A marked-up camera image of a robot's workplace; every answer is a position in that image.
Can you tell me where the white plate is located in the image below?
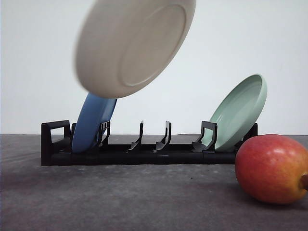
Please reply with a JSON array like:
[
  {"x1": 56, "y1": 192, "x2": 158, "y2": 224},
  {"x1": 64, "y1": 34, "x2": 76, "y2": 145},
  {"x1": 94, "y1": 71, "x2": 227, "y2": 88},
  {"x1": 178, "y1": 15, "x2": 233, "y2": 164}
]
[{"x1": 75, "y1": 0, "x2": 196, "y2": 99}]

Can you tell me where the blue plate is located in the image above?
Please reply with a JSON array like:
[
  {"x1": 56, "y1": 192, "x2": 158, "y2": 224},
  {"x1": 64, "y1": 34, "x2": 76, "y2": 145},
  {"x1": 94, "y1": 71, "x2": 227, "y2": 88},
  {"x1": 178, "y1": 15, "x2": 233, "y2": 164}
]
[{"x1": 72, "y1": 93, "x2": 117, "y2": 154}]

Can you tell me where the green plate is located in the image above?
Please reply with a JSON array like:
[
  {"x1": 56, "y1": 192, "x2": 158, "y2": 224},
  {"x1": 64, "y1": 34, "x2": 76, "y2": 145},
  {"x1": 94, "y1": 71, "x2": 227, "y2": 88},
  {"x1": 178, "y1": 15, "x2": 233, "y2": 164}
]
[{"x1": 202, "y1": 74, "x2": 267, "y2": 152}]

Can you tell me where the black plate rack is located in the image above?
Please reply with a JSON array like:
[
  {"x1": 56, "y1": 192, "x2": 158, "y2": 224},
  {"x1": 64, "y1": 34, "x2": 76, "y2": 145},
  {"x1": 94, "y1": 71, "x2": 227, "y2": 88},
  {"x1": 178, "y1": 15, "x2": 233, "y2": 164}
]
[{"x1": 41, "y1": 120, "x2": 258, "y2": 167}]

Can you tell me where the red yellow pomegranate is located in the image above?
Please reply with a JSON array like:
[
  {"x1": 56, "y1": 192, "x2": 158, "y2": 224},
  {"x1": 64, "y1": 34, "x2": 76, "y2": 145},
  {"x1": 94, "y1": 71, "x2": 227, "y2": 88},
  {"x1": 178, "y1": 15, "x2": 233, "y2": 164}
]
[{"x1": 235, "y1": 134, "x2": 308, "y2": 205}]

